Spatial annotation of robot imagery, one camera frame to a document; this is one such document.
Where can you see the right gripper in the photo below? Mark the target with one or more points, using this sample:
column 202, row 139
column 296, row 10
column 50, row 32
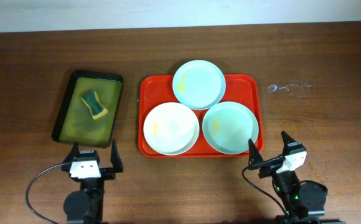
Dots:
column 253, row 156

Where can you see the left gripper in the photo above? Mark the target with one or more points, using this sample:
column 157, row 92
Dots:
column 107, row 173

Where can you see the green and yellow sponge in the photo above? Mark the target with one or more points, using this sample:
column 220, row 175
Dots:
column 96, row 108

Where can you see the white plate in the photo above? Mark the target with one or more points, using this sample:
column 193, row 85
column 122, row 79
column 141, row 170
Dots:
column 171, row 129

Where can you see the light blue plate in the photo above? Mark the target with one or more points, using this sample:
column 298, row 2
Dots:
column 199, row 84

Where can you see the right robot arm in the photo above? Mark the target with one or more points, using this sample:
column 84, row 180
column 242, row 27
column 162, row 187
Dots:
column 300, row 201

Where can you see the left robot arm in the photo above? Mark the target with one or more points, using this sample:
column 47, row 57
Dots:
column 86, row 204

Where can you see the black tray with yellow liquid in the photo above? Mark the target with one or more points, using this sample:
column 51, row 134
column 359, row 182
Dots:
column 75, row 122

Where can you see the red plastic tray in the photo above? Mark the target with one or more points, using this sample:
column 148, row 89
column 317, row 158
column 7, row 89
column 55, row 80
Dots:
column 157, row 89

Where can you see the light green plate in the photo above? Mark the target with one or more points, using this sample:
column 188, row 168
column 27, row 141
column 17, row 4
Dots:
column 229, row 126

